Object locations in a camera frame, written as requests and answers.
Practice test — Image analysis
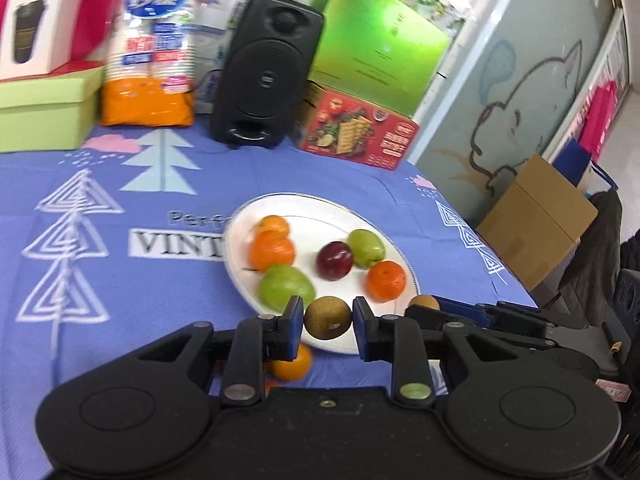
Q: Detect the orange tangerine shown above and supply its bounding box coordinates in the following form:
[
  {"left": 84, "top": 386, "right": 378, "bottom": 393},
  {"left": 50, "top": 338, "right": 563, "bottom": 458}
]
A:
[
  {"left": 248, "top": 233, "right": 296, "bottom": 271},
  {"left": 270, "top": 344, "right": 314, "bottom": 381},
  {"left": 256, "top": 215, "right": 291, "bottom": 239},
  {"left": 364, "top": 260, "right": 407, "bottom": 303}
]

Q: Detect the green mango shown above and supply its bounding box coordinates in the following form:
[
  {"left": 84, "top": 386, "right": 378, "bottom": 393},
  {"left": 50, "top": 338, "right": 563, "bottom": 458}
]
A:
[
  {"left": 346, "top": 229, "right": 387, "bottom": 268},
  {"left": 257, "top": 264, "right": 317, "bottom": 312}
]

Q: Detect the black speaker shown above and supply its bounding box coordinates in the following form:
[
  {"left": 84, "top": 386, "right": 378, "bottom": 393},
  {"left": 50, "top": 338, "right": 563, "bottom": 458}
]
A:
[{"left": 208, "top": 0, "right": 326, "bottom": 150}]

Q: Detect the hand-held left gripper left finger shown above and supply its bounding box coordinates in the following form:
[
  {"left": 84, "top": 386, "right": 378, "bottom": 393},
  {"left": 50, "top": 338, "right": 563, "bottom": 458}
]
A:
[{"left": 115, "top": 296, "right": 304, "bottom": 408}]

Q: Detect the dark red plum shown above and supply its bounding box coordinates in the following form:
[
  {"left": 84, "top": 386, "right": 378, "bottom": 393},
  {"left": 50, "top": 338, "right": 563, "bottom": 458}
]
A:
[{"left": 315, "top": 241, "right": 354, "bottom": 281}]

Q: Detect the dark cloth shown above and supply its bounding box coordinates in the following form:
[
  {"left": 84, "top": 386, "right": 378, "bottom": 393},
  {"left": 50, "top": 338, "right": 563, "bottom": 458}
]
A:
[{"left": 562, "top": 189, "right": 640, "bottom": 328}]

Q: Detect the small pink bag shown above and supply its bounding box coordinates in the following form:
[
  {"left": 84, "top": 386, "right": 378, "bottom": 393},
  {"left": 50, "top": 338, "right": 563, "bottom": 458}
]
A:
[{"left": 575, "top": 80, "right": 622, "bottom": 162}]

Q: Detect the white coffee cup box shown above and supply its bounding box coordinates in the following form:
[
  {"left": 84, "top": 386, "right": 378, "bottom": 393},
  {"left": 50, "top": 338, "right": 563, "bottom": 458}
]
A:
[{"left": 0, "top": 0, "right": 91, "bottom": 82}]

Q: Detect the blue bag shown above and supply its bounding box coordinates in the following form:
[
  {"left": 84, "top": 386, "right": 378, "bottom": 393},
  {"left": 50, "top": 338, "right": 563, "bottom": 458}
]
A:
[{"left": 550, "top": 139, "right": 618, "bottom": 192}]

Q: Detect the orange paper cup pack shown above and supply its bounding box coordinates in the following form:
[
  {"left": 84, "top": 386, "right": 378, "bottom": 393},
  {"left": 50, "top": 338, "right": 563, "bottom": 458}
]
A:
[{"left": 97, "top": 0, "right": 217, "bottom": 128}]

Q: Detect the pink paper bag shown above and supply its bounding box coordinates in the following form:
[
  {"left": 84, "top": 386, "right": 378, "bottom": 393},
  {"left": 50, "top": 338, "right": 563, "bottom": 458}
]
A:
[{"left": 0, "top": 0, "right": 132, "bottom": 63}]

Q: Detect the green shoe box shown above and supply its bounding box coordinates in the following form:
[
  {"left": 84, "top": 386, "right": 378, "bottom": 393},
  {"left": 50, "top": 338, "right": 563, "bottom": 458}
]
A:
[{"left": 0, "top": 60, "right": 108, "bottom": 154}]

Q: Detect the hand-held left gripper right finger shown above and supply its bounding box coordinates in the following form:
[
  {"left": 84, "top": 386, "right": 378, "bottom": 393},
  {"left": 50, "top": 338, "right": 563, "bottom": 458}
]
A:
[{"left": 352, "top": 297, "right": 531, "bottom": 408}]

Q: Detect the white porcelain plate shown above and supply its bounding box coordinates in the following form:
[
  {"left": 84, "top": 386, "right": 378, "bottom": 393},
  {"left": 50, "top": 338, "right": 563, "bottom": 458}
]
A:
[{"left": 223, "top": 192, "right": 421, "bottom": 356}]

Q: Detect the large green gift box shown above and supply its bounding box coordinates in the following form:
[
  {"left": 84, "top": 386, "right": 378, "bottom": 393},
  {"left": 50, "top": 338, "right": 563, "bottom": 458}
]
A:
[{"left": 306, "top": 0, "right": 451, "bottom": 119}]

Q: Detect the red cracker box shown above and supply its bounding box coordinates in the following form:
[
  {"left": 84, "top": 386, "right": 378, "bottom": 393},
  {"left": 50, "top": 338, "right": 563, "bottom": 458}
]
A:
[{"left": 299, "top": 80, "right": 420, "bottom": 171}]

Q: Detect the brown cardboard box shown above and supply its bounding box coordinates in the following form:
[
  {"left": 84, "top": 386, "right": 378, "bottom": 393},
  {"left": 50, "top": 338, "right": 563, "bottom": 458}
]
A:
[{"left": 475, "top": 153, "right": 599, "bottom": 292}]

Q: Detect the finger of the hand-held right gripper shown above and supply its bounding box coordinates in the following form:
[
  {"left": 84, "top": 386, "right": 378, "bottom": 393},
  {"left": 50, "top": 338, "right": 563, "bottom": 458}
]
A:
[
  {"left": 404, "top": 306, "right": 453, "bottom": 333},
  {"left": 436, "top": 296, "right": 551, "bottom": 339}
]

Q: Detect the black speaker cable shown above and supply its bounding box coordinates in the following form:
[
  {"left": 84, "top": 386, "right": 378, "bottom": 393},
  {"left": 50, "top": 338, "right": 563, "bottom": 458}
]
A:
[{"left": 192, "top": 66, "right": 224, "bottom": 97}]

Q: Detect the blue printed tablecloth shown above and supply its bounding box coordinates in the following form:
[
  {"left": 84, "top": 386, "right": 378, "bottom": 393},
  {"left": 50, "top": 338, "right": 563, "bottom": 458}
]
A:
[{"left": 0, "top": 115, "right": 541, "bottom": 411}]

